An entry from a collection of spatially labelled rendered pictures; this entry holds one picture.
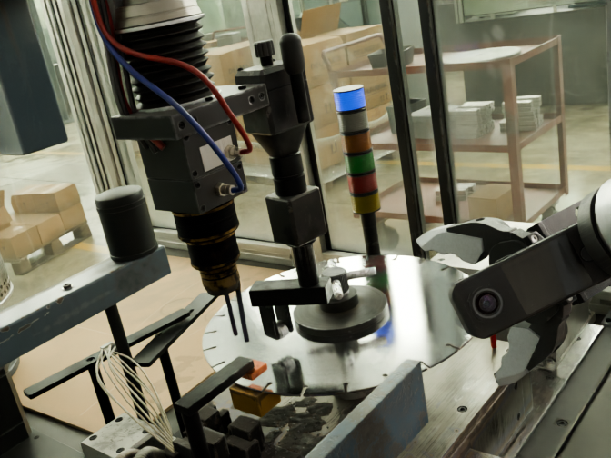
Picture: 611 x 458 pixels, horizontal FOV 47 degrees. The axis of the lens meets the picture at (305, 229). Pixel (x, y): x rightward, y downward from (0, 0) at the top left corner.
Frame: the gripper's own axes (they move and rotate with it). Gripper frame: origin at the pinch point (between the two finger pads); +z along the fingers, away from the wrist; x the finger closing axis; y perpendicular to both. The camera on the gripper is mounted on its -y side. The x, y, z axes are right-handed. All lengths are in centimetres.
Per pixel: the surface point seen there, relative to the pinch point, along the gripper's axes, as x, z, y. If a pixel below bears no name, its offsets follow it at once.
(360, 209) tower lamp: 18.8, 33.3, 20.8
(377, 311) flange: 3.7, 13.9, 2.1
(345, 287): 7.8, 15.2, 0.5
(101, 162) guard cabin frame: 70, 111, 14
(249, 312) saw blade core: 11.1, 26.7, -6.2
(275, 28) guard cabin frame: 58, 45, 32
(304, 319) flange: 6.8, 18.5, -4.2
